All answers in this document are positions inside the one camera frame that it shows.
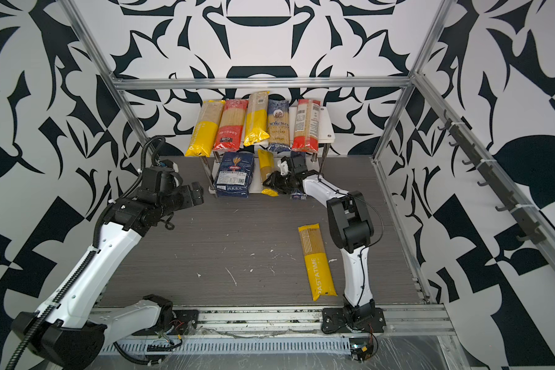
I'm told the small clear spaghetti pack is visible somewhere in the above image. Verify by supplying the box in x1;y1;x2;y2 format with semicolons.
257;149;279;197

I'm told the blue yellow spaghetti pack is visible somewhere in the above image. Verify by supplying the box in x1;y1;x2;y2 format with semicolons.
268;100;290;153

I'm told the red ended spaghetti pack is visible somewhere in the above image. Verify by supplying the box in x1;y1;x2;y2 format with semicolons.
291;100;321;154

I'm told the blue Barilla pasta pack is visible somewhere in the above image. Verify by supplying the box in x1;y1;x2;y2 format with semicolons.
214;152;254;198

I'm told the yellow spaghetti pack underneath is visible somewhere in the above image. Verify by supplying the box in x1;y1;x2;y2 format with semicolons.
185;100;225;157

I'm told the yellow brown spaghetti pack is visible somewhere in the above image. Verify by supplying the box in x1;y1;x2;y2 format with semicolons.
244;91;270;146

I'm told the red yellow spaghetti pack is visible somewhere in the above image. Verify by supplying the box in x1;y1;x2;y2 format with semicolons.
213;100;248;153

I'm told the yellow Pastatime spaghetti pack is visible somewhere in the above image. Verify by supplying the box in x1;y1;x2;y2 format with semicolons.
298;224;337;302

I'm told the dark blue pasta pack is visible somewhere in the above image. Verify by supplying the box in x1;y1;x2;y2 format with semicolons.
291;189;307;200

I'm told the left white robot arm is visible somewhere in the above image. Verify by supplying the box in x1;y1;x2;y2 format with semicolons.
6;165;204;369

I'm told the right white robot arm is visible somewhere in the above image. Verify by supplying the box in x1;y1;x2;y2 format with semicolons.
264;154;385;334

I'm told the white two-tier metal shelf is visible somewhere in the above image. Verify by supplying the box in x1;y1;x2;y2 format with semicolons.
199;107;335;195

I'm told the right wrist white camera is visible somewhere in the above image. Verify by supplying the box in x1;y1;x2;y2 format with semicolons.
277;157;290;177

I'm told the black corrugated cable conduit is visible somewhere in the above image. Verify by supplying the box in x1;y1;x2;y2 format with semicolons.
4;135;167;370

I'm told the aluminium frame of enclosure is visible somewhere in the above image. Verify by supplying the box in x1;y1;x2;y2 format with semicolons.
57;0;555;297

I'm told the white slotted cable duct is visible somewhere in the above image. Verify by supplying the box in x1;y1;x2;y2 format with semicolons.
119;337;351;356

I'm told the black wall hook rail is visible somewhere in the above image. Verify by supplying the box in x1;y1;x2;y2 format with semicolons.
438;110;547;245

